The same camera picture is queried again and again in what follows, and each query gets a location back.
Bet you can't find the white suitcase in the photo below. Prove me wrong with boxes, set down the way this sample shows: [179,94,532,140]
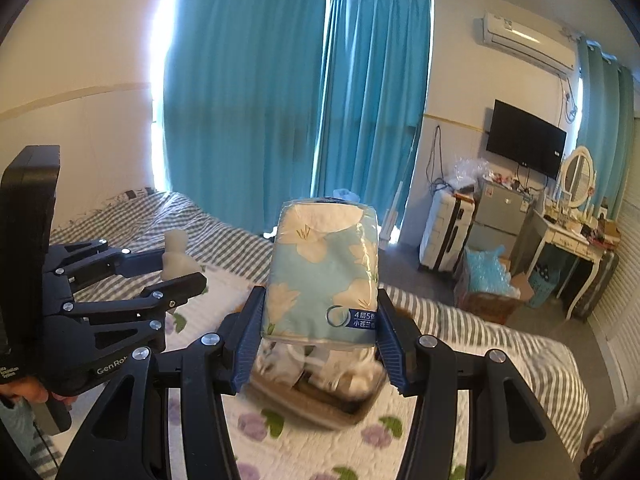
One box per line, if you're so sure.
[419,190,476,273]

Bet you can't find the black wall cables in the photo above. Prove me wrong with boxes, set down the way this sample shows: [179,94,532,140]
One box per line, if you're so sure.
[425,125,449,196]

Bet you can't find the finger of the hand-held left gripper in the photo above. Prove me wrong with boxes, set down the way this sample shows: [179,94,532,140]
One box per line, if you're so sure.
[44,238,171,292]
[61,271,209,354]

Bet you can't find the cardboard box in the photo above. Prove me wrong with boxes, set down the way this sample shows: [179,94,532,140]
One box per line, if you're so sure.
[250,340,388,431]

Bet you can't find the white air conditioner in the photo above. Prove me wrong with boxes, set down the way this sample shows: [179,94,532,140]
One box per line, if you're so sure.
[481,12,576,76]

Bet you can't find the white pole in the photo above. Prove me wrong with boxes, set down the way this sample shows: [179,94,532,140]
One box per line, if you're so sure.
[382,127,418,248]

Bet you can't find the teal curtain beside wardrobe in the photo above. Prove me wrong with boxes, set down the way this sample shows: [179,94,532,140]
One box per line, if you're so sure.
[575,35,636,211]

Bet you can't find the brown flat carton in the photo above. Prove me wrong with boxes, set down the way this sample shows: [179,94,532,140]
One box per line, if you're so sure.
[452,260,533,324]

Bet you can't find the dark suitcase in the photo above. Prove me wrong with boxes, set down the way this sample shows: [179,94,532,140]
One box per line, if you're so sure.
[572,250,620,321]

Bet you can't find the white dressing table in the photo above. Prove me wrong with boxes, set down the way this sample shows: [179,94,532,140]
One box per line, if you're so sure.
[520,200,603,321]

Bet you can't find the white oval vanity mirror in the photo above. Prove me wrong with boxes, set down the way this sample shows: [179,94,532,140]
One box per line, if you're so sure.
[557,145,597,208]

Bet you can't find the black wall television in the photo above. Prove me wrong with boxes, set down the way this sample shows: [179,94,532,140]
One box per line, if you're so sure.
[486,99,568,180]

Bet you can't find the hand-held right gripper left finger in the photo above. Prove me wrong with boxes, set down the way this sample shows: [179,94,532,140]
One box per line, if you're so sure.
[54,285,268,480]

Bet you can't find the clear plastic bag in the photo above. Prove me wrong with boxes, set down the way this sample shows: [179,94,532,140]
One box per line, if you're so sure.
[452,157,493,193]

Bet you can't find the dark patterned cloth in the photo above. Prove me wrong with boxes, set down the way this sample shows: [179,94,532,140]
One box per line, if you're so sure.
[580,405,640,480]

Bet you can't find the white louvred wardrobe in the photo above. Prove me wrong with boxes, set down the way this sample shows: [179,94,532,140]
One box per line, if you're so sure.
[590,115,640,386]

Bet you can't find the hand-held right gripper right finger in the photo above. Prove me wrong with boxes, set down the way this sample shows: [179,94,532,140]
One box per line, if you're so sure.
[375,287,568,480]

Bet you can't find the person's left hand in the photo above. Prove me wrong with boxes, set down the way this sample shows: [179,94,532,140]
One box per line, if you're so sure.
[0,377,77,407]

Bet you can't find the blue storage basket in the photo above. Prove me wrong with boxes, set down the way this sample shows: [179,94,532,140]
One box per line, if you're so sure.
[527,265,556,308]

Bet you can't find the narrow teal curtain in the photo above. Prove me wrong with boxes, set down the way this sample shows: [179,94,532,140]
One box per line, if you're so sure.
[312,0,432,248]

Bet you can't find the blue floral tissue pack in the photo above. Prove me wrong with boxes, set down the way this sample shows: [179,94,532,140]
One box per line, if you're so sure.
[261,199,381,351]

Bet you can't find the wide teal curtain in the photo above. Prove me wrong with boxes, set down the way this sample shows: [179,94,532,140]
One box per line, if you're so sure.
[162,0,333,236]

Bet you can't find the grey checked bed sheet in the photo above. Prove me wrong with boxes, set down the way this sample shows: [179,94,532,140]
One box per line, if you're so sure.
[50,190,588,461]

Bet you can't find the blue plastic bag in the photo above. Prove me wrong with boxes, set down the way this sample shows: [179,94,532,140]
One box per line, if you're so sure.
[462,245,513,298]

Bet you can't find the grey mini fridge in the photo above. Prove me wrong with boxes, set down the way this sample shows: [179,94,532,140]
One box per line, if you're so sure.
[467,177,533,261]

